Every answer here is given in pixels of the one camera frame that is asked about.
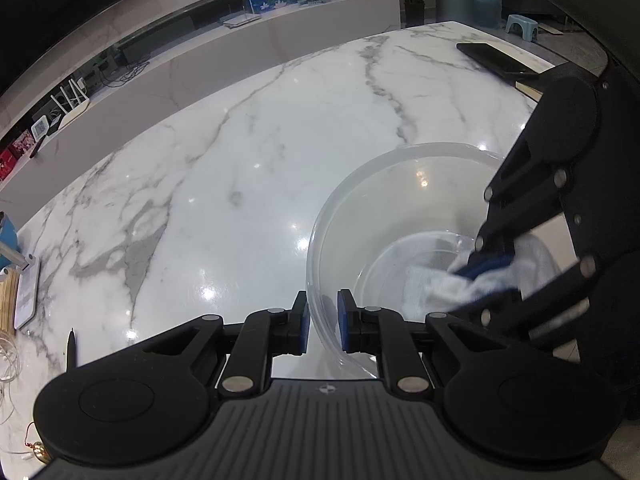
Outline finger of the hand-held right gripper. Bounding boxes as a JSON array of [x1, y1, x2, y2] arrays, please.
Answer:
[[444, 255, 601, 361], [451, 155, 576, 283]]

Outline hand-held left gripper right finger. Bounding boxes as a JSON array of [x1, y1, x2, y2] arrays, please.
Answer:
[[336, 288, 507, 396]]

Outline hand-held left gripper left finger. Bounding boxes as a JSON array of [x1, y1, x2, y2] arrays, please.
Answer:
[[142, 290, 311, 396]]

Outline white cloth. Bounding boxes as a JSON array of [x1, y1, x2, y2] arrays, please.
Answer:
[[401, 232, 562, 325]]

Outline clear plastic bowl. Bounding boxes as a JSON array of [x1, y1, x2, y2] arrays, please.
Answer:
[[305, 142, 563, 381]]

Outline dark notebook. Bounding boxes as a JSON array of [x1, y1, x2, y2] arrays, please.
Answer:
[[514, 79, 547, 104]]

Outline black smartphone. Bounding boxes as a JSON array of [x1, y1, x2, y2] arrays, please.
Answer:
[[456, 42, 542, 79]]

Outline teal plastic stool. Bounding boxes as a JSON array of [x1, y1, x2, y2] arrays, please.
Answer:
[[504, 13, 542, 44]]

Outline blue water jug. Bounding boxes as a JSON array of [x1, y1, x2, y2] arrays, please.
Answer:
[[472, 0, 507, 30]]

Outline grey trash bin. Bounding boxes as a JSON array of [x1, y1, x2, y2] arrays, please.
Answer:
[[430, 0, 476, 27]]

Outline black pen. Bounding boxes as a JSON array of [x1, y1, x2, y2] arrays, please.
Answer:
[[66, 327, 79, 375]]

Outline white low cabinet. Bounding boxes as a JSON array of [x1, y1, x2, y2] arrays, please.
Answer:
[[0, 0, 402, 201]]

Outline bamboo mat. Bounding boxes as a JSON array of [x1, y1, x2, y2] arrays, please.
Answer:
[[0, 267, 22, 332]]

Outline blue container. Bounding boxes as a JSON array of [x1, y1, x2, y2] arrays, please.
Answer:
[[0, 211, 22, 272]]

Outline silver laptop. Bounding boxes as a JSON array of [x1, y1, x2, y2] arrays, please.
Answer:
[[219, 11, 263, 29]]

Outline white router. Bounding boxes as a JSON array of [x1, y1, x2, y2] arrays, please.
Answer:
[[46, 76, 94, 128]]

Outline black soundbar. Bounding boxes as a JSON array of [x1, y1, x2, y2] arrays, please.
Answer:
[[114, 14, 198, 67]]

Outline red box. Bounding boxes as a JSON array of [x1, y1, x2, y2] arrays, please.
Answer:
[[0, 129, 37, 182]]

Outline red string gold charm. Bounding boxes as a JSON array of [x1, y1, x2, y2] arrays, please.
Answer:
[[24, 419, 52, 462]]

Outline white cable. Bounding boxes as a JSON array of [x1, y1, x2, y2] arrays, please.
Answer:
[[0, 329, 28, 427]]

